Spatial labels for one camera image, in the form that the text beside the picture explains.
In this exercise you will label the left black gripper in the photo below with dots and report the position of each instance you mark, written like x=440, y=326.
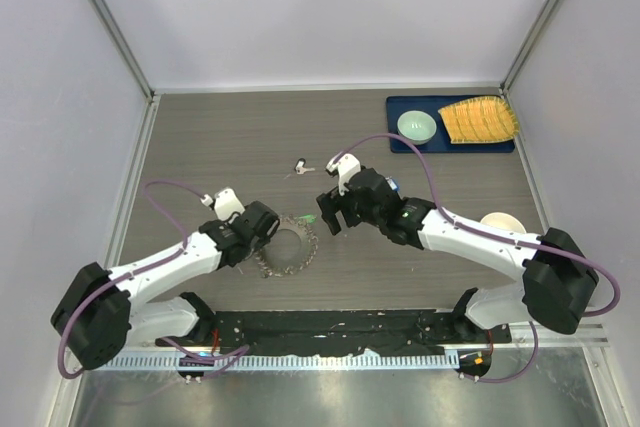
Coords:
x=261, y=242

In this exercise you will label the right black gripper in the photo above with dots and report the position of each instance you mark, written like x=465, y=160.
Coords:
x=331, y=203

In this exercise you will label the key with blue tag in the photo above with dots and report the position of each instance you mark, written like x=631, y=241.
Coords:
x=393, y=184

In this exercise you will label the metal disc with keyrings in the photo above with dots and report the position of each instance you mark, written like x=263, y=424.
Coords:
x=291, y=249

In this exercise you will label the key with green tag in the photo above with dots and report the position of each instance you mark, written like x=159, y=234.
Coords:
x=309, y=218

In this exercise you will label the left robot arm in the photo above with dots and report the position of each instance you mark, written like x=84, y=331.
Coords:
x=105, y=310

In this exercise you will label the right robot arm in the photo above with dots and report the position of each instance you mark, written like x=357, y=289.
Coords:
x=549, y=286

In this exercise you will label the key with black tag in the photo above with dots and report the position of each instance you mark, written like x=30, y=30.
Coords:
x=301, y=167

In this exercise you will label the pale green bowl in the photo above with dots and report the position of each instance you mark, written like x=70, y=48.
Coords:
x=416, y=126

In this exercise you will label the blue tray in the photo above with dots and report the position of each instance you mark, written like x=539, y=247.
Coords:
x=440, y=143

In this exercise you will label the cream bowl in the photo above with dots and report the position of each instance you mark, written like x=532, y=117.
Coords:
x=503, y=221

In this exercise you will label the yellow woven cloth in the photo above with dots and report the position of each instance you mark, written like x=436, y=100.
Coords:
x=480, y=120

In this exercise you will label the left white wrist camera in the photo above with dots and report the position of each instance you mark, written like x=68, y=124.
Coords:
x=225, y=204

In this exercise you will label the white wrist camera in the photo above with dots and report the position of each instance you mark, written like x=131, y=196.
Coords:
x=225, y=204
x=343, y=166

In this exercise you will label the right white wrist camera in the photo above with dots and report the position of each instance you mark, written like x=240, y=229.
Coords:
x=343, y=166

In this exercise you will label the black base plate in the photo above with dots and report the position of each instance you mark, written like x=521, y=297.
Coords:
x=341, y=333

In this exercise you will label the white cable duct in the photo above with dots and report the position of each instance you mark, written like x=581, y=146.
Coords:
x=369, y=360

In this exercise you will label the left aluminium frame rail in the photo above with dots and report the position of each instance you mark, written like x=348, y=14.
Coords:
x=143, y=136

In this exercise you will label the right aluminium frame rail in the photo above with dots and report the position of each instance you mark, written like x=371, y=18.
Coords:
x=533, y=37

